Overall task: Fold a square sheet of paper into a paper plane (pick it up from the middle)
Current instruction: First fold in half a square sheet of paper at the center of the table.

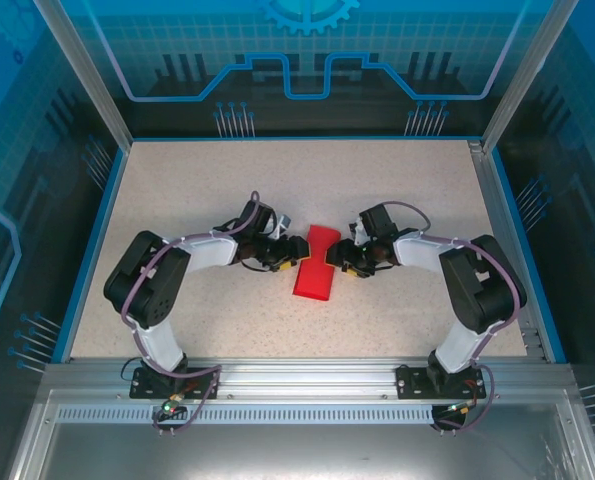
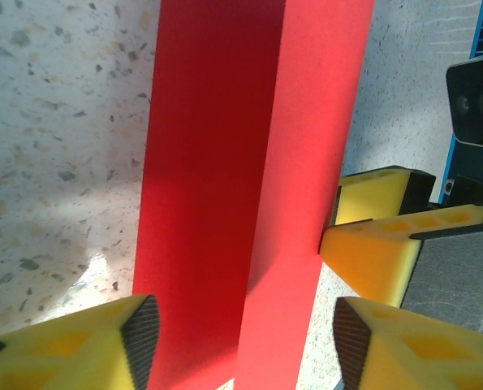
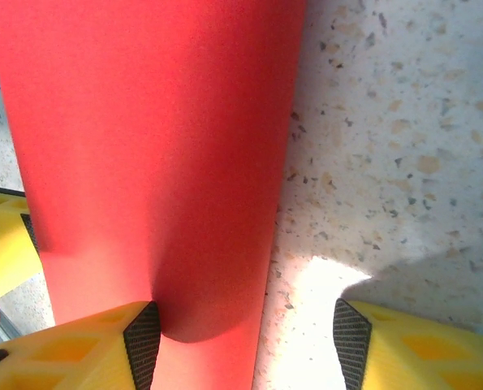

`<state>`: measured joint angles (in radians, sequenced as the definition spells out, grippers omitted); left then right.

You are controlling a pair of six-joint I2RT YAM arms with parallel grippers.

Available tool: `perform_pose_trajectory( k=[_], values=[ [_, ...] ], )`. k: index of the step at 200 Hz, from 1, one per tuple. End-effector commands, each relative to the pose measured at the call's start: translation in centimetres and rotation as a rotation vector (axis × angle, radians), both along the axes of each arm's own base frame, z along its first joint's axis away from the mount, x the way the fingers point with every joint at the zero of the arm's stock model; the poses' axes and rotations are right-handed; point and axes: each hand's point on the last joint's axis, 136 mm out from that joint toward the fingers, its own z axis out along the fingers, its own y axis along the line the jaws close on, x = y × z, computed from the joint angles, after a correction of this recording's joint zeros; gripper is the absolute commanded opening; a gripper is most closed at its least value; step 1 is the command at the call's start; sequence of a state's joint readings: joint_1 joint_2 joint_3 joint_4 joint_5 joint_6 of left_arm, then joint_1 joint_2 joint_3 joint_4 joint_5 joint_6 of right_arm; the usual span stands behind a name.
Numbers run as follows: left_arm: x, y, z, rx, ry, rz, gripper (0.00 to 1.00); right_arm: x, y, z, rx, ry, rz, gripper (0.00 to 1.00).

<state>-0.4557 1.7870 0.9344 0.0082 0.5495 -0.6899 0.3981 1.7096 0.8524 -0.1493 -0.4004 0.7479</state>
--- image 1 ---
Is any slotted aluminium cable duct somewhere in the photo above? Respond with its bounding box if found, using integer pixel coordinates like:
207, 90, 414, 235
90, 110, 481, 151
55, 405, 451, 426

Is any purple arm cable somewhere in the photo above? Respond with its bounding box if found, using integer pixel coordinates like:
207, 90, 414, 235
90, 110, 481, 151
379, 199, 529, 435
120, 189, 264, 437

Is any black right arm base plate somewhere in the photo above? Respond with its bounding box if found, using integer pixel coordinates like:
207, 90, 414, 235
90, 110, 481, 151
395, 363, 487, 401

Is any red paper sheet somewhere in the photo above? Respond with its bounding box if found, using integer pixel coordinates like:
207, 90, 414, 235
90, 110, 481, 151
291, 224, 343, 304

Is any aluminium side rail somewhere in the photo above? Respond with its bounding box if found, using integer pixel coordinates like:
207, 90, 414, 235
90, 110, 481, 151
468, 139, 551, 364

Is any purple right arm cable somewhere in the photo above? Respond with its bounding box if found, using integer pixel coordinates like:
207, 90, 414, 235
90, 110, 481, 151
379, 199, 529, 435

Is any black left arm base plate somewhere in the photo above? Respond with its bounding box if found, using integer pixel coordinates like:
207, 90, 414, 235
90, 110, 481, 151
128, 364, 222, 401

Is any aluminium frame beam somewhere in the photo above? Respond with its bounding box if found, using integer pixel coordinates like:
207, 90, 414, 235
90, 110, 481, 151
40, 356, 578, 401

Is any grey metal tray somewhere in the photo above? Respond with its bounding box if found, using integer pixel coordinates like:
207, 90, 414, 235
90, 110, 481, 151
6, 389, 595, 480

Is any aluminium frame post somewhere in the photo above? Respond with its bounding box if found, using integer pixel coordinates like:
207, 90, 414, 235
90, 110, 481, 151
480, 0, 583, 154
32, 0, 134, 151

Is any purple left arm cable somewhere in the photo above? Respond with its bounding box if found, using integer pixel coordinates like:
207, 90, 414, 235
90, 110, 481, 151
120, 189, 264, 437

